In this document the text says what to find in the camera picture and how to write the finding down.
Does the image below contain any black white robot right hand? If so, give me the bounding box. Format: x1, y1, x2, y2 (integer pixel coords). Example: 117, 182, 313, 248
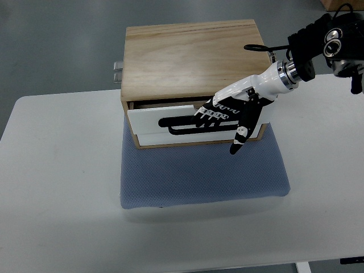
192, 62, 287, 155

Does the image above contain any black drawer handle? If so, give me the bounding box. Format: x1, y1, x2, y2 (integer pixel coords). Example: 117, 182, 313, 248
158, 115, 238, 135

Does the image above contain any wooden drawer cabinet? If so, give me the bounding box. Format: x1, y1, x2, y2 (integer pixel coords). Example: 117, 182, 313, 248
121, 19, 278, 150

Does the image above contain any blue grey cushion mat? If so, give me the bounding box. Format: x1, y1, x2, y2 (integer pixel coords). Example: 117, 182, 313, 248
120, 125, 291, 209

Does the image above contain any grey metal table clamp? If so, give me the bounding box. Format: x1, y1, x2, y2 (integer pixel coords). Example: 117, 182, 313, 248
113, 61, 123, 84

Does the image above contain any brown cardboard box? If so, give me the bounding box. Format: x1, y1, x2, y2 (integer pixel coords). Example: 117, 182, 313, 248
320, 0, 364, 11

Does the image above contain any white table leg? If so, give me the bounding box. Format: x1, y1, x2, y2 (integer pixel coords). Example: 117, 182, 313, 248
295, 262, 312, 273

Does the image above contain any black table control panel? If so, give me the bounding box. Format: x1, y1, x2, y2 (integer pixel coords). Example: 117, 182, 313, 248
340, 256, 364, 265

